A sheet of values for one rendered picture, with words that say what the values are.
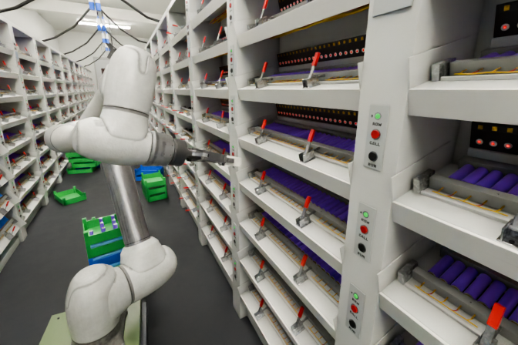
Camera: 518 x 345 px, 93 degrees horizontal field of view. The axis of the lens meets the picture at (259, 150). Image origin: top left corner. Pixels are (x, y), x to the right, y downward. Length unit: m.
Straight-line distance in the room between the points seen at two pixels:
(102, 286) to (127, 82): 0.73
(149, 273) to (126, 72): 0.80
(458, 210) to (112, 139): 0.67
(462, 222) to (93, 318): 1.08
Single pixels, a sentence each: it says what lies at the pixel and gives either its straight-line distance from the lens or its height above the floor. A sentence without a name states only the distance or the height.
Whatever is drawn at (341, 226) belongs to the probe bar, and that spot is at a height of 0.80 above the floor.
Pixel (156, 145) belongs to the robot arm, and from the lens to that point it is 0.66.
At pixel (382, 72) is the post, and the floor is 1.18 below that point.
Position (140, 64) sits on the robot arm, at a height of 1.21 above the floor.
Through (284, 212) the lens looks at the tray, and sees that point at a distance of 0.85.
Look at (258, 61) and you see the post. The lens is 1.09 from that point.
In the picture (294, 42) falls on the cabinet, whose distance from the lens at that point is 1.07.
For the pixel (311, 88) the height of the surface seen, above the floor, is 1.15.
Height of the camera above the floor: 1.15
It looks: 14 degrees down
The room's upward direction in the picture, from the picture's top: straight up
